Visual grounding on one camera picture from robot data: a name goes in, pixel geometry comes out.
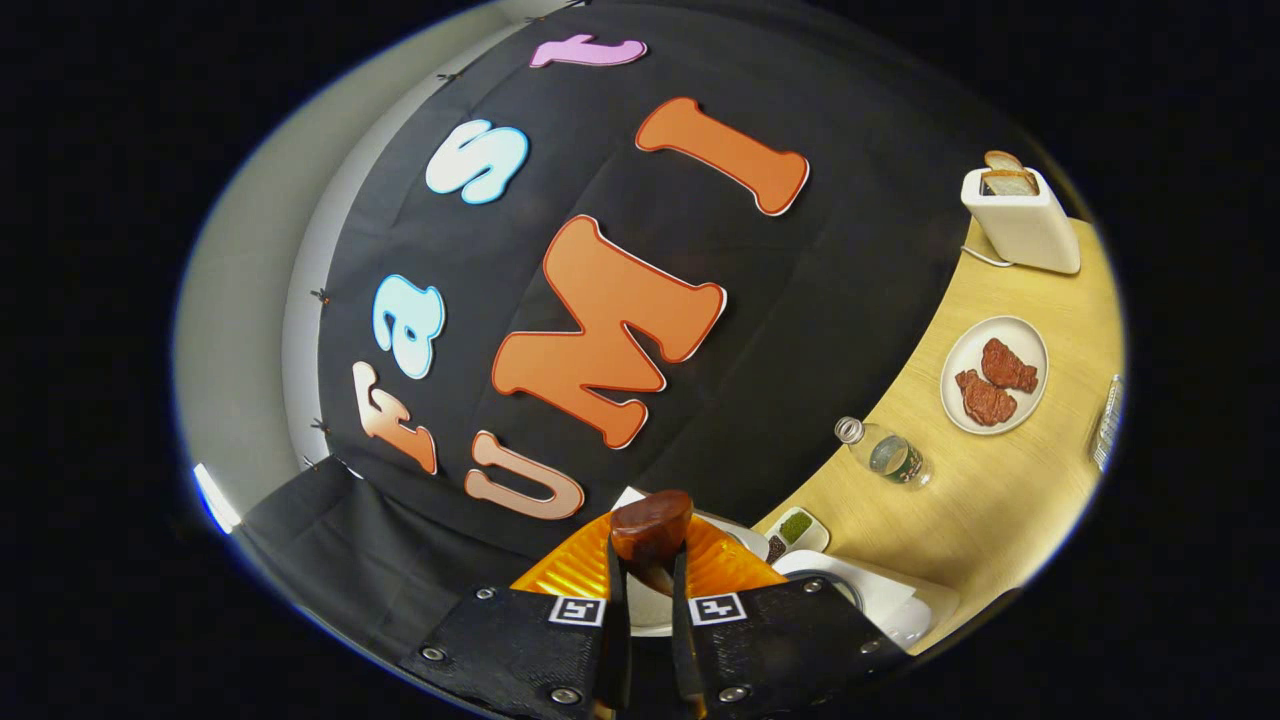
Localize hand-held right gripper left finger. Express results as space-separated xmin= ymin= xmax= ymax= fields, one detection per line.
xmin=398 ymin=510 xmax=633 ymax=720

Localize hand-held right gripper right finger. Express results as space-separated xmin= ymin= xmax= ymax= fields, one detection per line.
xmin=668 ymin=512 xmax=913 ymax=720

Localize brown wooden spoon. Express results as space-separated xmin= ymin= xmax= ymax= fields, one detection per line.
xmin=609 ymin=489 xmax=695 ymax=593

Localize white rice cooker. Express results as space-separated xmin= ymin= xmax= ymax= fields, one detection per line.
xmin=612 ymin=487 xmax=961 ymax=653

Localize small white seasoning dish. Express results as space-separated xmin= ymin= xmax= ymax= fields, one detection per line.
xmin=764 ymin=506 xmax=832 ymax=563

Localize clear plastic water bottle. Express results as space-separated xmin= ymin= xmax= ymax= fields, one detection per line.
xmin=834 ymin=416 xmax=933 ymax=490

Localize white oval plate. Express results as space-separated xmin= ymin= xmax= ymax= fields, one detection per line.
xmin=940 ymin=316 xmax=1050 ymax=437

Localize ceiling light strip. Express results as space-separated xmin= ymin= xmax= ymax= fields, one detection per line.
xmin=192 ymin=462 xmax=242 ymax=536

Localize white toaster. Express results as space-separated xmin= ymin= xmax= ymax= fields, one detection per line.
xmin=960 ymin=165 xmax=1082 ymax=276

